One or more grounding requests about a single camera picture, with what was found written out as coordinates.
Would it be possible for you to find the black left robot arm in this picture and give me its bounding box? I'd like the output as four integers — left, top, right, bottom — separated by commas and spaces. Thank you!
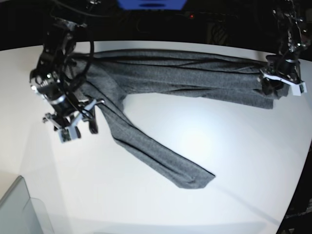
258, 0, 311, 96

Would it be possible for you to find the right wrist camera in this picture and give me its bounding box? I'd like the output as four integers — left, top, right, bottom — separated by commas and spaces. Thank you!
57, 126, 81, 143

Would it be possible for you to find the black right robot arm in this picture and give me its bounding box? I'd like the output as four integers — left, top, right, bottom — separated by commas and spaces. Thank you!
29, 0, 101, 138

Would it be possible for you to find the blue box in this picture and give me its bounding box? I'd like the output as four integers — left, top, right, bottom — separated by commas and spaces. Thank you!
117, 0, 187, 10

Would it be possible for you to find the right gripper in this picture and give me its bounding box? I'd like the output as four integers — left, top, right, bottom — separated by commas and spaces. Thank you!
42, 94, 105, 134

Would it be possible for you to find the grey t-shirt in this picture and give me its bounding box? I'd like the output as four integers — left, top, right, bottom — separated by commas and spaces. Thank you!
78, 50, 289, 189

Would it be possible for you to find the black power strip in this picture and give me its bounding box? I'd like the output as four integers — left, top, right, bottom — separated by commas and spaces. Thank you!
183, 11, 238, 22

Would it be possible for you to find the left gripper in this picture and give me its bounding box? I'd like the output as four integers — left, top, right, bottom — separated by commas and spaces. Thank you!
259, 55, 302, 96

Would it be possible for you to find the grey tray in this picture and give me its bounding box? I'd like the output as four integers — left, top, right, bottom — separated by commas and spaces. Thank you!
0, 176, 55, 234

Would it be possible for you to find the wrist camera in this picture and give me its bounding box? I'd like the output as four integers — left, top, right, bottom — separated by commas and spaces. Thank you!
291, 81, 307, 96
57, 126, 81, 143

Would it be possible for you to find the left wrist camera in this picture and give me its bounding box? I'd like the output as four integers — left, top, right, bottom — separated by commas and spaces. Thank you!
291, 81, 307, 96

